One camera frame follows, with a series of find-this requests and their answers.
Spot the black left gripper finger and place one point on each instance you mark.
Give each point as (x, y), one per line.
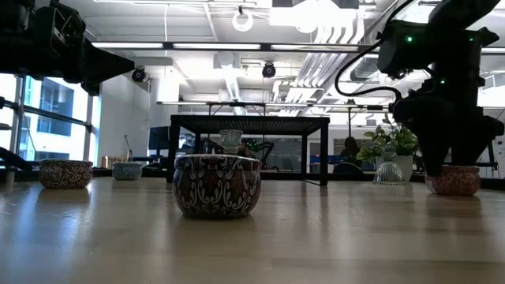
(91, 77)
(98, 57)

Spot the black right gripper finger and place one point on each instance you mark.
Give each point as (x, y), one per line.
(469, 146)
(434, 150)

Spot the red pink patterned tin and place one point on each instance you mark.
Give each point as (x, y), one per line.
(453, 183)

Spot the clear glass candlestick holder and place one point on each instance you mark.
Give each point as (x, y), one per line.
(389, 171)
(231, 140)

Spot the maroon patterned candle tin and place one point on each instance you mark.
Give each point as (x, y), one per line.
(65, 173)

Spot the blue glitter ball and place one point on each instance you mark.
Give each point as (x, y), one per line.
(127, 171)

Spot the black background robot arm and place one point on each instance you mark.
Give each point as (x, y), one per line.
(262, 148)

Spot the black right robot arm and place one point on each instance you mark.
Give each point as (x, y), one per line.
(453, 23)

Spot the green potted plant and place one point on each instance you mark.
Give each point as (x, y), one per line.
(402, 144)

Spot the black ceiling spotlight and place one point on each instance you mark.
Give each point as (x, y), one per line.
(268, 70)
(138, 74)

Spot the person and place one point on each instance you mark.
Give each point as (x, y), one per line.
(350, 148)
(248, 150)

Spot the copper canisters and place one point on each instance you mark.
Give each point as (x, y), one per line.
(112, 162)

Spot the dark office chair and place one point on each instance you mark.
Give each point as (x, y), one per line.
(347, 167)

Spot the dark computer monitor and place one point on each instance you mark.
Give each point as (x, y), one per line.
(158, 138)

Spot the long ceiling light bar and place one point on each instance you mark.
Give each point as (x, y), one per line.
(217, 46)

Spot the black perforated metal shelf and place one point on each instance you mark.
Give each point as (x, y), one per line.
(252, 124)

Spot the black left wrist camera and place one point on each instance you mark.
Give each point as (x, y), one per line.
(59, 23)

